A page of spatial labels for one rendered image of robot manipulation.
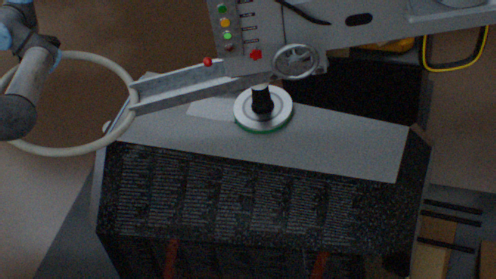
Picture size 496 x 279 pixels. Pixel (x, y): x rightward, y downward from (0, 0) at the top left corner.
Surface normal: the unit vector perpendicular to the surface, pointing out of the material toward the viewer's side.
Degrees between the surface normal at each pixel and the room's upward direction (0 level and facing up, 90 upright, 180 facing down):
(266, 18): 90
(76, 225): 0
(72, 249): 0
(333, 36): 90
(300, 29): 90
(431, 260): 0
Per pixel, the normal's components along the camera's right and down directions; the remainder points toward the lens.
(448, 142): -0.12, -0.64
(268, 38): 0.09, 0.76
